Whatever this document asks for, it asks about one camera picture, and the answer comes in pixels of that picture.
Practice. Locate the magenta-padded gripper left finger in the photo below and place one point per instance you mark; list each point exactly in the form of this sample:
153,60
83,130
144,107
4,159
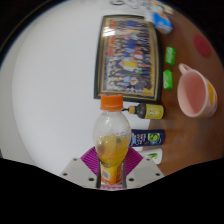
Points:
81,171

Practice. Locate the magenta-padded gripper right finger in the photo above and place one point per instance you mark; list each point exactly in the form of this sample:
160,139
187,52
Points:
143,171

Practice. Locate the orange-capped clear drink bottle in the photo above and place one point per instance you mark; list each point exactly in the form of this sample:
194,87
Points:
111,140

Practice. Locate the white blue-capped wash bottle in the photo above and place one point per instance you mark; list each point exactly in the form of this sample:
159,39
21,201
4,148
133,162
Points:
153,155

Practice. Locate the dark blue pump bottle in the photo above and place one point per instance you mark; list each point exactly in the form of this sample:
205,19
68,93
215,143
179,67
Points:
150,137

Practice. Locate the dark yellow-labelled pump bottle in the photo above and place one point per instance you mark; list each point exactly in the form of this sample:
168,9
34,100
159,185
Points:
151,111

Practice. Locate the pink mug with yellow spots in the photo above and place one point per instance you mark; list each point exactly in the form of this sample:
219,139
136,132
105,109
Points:
195,91

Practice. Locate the green soap bar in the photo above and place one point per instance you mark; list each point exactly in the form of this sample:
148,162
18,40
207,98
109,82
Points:
170,55
167,79

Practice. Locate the black-framed group photo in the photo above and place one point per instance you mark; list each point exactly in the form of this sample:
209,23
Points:
128,56

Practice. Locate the flat round red coaster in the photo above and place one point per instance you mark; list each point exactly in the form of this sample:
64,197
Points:
202,46

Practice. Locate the blue tissue pack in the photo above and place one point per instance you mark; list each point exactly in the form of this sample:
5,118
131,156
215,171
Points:
162,22

